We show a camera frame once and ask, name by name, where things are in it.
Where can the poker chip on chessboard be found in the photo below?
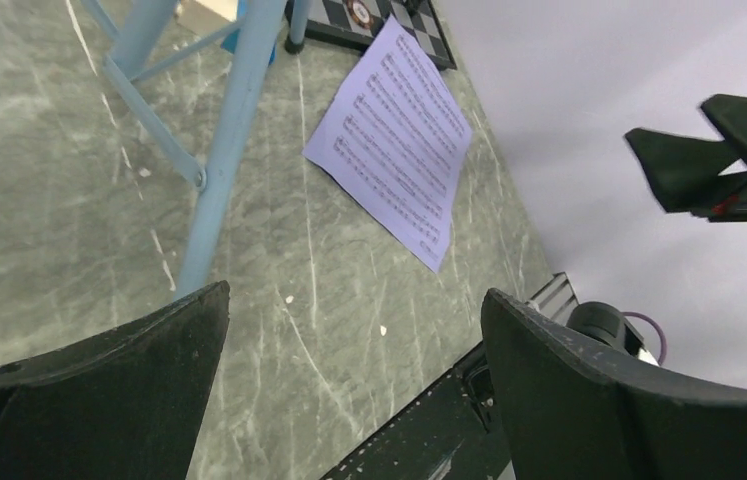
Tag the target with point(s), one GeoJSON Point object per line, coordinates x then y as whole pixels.
{"type": "Point", "coordinates": [359, 13]}

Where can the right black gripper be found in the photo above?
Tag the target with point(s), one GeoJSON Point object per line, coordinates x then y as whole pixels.
{"type": "Point", "coordinates": [686, 175]}

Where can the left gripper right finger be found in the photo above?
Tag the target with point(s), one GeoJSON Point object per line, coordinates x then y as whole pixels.
{"type": "Point", "coordinates": [574, 408]}

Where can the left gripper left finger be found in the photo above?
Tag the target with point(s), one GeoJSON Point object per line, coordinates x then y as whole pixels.
{"type": "Point", "coordinates": [127, 403]}

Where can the black white chessboard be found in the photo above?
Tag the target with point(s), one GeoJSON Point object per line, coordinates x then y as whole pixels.
{"type": "Point", "coordinates": [414, 34]}

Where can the sheet music page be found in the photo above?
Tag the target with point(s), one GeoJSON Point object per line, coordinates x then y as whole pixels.
{"type": "Point", "coordinates": [395, 140]}

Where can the blue white block toy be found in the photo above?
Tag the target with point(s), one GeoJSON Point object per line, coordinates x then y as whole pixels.
{"type": "Point", "coordinates": [248, 29]}

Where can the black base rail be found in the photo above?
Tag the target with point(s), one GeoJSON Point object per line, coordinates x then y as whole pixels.
{"type": "Point", "coordinates": [453, 429]}

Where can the light blue music stand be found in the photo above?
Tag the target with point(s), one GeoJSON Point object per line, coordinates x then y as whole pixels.
{"type": "Point", "coordinates": [211, 178]}

